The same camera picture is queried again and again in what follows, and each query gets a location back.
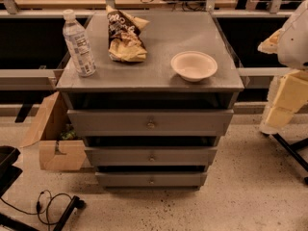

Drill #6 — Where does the grey drawer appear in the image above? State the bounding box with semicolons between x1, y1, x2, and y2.
67;110;233;137
95;172;207;188
85;146;217;167

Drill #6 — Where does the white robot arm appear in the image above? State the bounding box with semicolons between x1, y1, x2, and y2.
258;0;308;134

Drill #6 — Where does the grey drawer cabinet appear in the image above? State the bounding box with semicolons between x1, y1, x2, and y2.
55;11;245;190

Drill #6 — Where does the grey top drawer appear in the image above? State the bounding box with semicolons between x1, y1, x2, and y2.
67;110;233;137

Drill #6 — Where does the grey bottom drawer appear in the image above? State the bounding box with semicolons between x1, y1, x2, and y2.
95;172;207;188

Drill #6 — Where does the white paper bowl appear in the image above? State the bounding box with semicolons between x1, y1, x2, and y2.
170;51;218;82

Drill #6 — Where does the crumpled chip bag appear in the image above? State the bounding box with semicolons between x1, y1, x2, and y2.
106;6;149;63

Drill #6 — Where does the brown cardboard box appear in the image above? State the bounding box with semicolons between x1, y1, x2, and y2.
20;91;86;171

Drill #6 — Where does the clear plastic water bottle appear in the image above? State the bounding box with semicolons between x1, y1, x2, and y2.
63;10;96;77

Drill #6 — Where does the black chair base leg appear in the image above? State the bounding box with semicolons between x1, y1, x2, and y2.
53;195;86;231

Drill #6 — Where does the black stand leg right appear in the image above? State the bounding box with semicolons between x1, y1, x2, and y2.
273;134;308;171

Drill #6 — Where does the black bin at left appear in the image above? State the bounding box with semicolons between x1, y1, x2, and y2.
0;145;22;197

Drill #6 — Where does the black cable on floor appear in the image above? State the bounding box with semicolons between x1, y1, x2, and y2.
0;190;74;226

